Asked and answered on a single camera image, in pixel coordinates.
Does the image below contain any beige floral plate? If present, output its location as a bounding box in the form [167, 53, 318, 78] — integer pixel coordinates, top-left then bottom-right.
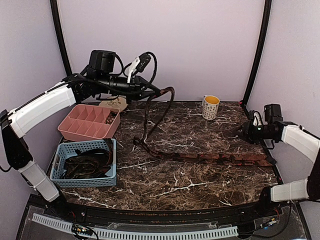
[98, 96, 128, 112]

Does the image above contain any brown red patterned tie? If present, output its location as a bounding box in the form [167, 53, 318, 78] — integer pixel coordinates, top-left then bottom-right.
[133, 86, 276, 167]

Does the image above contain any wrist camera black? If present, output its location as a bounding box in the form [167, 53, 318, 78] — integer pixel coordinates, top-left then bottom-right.
[252, 103, 284, 126]
[88, 49, 152, 85]

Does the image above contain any black frame post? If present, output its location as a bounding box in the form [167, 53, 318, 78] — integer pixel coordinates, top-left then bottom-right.
[242, 0, 272, 107]
[49, 0, 72, 76]

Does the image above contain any left black frame post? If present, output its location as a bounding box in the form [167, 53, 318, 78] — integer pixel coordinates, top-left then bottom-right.
[49, 0, 72, 76]

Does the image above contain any right black frame post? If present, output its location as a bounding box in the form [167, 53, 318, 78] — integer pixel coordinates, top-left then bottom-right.
[242, 0, 272, 107]

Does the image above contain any white mug yellow inside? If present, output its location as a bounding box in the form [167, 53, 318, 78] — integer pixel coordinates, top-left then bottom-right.
[202, 95, 220, 121]

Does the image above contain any rolled tie in tray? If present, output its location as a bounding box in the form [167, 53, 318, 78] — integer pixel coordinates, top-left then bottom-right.
[105, 110, 119, 125]

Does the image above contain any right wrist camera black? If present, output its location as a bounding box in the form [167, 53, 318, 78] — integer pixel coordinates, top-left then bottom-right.
[252, 103, 284, 126]

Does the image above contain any pink divided organizer tray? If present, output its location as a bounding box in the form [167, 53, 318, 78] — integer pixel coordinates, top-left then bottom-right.
[58, 104, 121, 142]

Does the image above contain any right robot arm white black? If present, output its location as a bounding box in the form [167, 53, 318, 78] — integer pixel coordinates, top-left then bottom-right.
[233, 121, 320, 217]

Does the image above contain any white slotted cable duct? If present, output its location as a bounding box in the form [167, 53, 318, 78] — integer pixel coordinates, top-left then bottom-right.
[32, 213, 239, 240]

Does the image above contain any black front rail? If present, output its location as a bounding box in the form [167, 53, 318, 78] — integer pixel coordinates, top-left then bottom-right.
[66, 202, 276, 226]

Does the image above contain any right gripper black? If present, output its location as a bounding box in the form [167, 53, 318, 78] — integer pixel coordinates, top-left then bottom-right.
[233, 120, 275, 145]

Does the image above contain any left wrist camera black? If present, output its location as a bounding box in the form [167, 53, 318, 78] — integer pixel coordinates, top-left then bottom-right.
[88, 49, 152, 85]

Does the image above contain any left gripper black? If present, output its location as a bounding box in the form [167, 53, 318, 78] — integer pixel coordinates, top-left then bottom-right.
[97, 73, 160, 104]

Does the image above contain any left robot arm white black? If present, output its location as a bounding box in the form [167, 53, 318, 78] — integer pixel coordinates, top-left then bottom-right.
[0, 69, 160, 218]

